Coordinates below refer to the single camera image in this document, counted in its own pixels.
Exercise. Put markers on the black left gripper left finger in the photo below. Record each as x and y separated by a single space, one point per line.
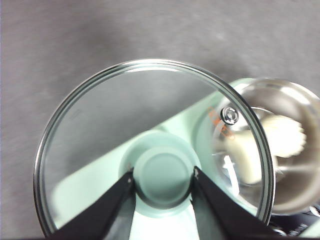
105 210

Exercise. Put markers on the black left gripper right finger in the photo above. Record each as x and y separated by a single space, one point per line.
220 210

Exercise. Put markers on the plain white steamed bun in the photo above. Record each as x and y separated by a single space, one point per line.
246 160

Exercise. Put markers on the glass pot lid green knob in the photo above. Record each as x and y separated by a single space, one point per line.
161 175

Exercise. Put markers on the green breakfast machine base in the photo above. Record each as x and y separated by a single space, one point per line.
312 233

